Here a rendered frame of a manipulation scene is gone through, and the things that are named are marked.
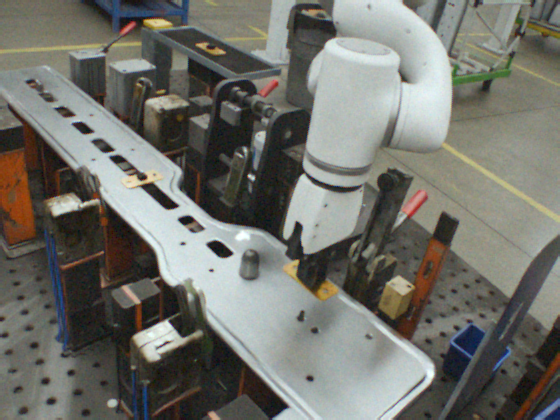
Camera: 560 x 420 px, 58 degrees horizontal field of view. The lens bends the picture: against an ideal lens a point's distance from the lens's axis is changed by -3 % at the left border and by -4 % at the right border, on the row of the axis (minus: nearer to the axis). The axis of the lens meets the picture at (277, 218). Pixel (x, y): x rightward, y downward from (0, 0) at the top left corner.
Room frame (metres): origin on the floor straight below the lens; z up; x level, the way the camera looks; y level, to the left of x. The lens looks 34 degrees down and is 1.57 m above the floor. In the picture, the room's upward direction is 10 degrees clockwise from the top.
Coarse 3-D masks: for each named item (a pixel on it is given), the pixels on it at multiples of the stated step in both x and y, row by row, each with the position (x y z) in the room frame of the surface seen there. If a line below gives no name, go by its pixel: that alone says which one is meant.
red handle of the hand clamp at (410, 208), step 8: (416, 192) 0.77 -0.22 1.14; (424, 192) 0.77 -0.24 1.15; (416, 200) 0.75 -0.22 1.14; (424, 200) 0.76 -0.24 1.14; (408, 208) 0.74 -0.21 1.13; (416, 208) 0.74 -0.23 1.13; (400, 216) 0.73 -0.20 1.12; (408, 216) 0.73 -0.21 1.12; (400, 224) 0.72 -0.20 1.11; (392, 232) 0.71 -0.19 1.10; (368, 248) 0.69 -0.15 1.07; (368, 256) 0.67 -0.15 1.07
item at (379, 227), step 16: (384, 176) 0.67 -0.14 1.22; (400, 176) 0.70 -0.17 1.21; (384, 192) 0.67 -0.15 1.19; (400, 192) 0.68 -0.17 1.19; (384, 208) 0.69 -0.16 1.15; (400, 208) 0.69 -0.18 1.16; (368, 224) 0.69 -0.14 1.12; (384, 224) 0.67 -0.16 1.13; (368, 240) 0.69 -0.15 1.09; (384, 240) 0.67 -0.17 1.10
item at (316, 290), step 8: (288, 264) 0.60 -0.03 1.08; (296, 264) 0.60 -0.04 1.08; (288, 272) 0.58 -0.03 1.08; (296, 272) 0.59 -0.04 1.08; (296, 280) 0.57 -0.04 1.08; (320, 280) 0.58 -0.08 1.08; (312, 288) 0.56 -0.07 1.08; (320, 288) 0.56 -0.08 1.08; (328, 288) 0.56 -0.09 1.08; (336, 288) 0.57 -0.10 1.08; (320, 296) 0.54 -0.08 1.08; (328, 296) 0.55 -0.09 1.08
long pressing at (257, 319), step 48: (48, 144) 0.99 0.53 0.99; (144, 144) 1.03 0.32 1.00; (144, 192) 0.85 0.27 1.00; (144, 240) 0.71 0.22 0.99; (192, 240) 0.72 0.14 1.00; (240, 240) 0.75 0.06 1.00; (240, 288) 0.62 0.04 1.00; (288, 288) 0.64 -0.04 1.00; (240, 336) 0.52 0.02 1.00; (288, 336) 0.54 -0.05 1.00; (336, 336) 0.55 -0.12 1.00; (384, 336) 0.57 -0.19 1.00; (288, 384) 0.45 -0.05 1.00; (336, 384) 0.46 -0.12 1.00; (384, 384) 0.48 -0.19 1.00; (432, 384) 0.49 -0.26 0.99
